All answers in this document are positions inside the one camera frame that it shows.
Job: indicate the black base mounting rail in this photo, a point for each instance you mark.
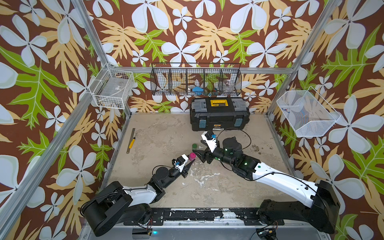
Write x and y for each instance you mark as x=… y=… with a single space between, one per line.
x=159 y=216

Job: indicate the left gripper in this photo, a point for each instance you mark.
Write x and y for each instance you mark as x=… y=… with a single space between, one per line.
x=185 y=170

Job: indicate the black toolbox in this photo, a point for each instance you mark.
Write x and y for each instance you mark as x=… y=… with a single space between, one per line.
x=218 y=114

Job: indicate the white wire basket right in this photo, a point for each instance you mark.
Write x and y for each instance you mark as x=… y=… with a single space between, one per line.
x=309 y=114

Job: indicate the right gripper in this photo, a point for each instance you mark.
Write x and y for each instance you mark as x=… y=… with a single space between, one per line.
x=204 y=155

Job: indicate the black wire basket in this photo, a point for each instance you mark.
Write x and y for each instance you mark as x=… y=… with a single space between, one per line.
x=217 y=79

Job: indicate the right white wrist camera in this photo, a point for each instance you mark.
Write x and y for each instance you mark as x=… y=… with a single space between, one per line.
x=210 y=139

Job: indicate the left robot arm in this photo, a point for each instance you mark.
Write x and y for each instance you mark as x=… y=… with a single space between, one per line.
x=117 y=204

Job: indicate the magenta paint jar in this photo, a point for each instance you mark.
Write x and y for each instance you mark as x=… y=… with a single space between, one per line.
x=192 y=156

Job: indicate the white wire basket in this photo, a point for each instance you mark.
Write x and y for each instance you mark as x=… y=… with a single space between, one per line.
x=111 y=88
x=309 y=114

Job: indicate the blue object in basket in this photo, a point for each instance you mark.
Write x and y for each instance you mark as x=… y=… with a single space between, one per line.
x=197 y=91

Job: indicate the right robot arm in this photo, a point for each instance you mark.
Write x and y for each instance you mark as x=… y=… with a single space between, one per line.
x=314 y=203

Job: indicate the yellow handled metal file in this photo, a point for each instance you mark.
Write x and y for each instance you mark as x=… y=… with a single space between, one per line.
x=132 y=139

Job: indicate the white wire basket left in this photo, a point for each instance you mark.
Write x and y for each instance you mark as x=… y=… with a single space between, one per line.
x=111 y=88

